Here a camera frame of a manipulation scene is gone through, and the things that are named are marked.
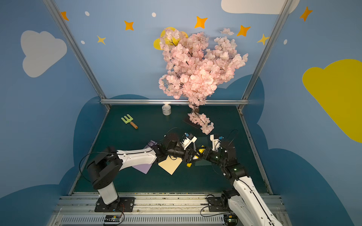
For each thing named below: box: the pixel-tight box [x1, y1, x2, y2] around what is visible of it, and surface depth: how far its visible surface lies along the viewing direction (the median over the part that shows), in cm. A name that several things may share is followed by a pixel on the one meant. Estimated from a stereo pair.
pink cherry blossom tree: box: [158, 28, 249, 136], surface depth 73 cm
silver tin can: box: [161, 104, 172, 116], surface depth 117 cm
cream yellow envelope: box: [157, 154, 183, 176], surface depth 89 cm
